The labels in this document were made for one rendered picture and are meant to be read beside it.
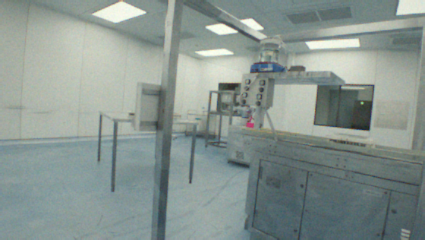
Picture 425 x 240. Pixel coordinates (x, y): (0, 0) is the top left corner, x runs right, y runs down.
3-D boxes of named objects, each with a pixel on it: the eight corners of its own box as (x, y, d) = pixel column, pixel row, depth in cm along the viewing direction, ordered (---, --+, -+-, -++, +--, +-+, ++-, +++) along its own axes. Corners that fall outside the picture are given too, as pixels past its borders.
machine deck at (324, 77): (241, 78, 165) (242, 73, 164) (266, 86, 192) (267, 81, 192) (330, 77, 123) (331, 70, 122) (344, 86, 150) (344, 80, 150)
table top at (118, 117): (98, 112, 367) (98, 110, 366) (159, 116, 427) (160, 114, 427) (112, 121, 242) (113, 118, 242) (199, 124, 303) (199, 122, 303)
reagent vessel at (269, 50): (254, 62, 165) (256, 37, 164) (264, 67, 177) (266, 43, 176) (272, 61, 155) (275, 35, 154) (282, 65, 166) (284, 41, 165)
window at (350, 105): (313, 124, 611) (317, 83, 605) (313, 124, 612) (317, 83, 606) (369, 131, 530) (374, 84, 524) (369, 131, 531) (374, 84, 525)
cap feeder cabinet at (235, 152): (224, 162, 446) (228, 124, 442) (238, 159, 492) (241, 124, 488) (253, 169, 410) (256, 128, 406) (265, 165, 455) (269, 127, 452)
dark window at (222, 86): (215, 113, 806) (218, 82, 800) (215, 113, 807) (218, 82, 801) (248, 117, 729) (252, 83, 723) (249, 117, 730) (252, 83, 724)
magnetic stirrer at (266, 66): (247, 74, 165) (248, 61, 164) (262, 78, 180) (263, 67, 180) (272, 73, 151) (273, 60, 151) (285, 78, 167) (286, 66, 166)
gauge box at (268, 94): (239, 104, 166) (241, 77, 165) (247, 105, 173) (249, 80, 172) (265, 106, 151) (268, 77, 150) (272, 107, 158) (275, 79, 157)
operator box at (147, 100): (133, 130, 119) (136, 82, 118) (159, 130, 131) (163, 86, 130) (139, 132, 115) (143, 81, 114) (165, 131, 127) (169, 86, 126)
